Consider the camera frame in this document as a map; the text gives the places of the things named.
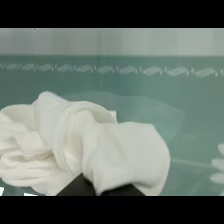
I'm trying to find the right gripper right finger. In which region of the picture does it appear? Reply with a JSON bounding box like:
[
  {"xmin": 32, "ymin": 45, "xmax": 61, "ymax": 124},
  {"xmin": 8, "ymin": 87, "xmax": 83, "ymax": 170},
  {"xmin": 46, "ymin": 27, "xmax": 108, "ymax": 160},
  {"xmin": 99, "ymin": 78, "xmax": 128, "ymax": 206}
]
[{"xmin": 100, "ymin": 183, "xmax": 147, "ymax": 197}]

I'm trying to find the white garment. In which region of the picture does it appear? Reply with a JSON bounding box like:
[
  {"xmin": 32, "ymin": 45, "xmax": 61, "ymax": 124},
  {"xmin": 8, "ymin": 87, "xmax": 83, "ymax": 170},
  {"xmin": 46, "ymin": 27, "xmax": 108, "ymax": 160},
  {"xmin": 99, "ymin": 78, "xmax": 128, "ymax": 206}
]
[{"xmin": 0, "ymin": 90, "xmax": 172, "ymax": 197}]

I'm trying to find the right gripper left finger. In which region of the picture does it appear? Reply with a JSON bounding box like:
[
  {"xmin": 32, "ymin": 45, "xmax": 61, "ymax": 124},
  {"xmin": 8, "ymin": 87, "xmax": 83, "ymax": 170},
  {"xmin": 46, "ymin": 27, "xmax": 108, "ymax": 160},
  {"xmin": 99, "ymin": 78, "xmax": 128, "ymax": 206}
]
[{"xmin": 55, "ymin": 172, "xmax": 98, "ymax": 197}]

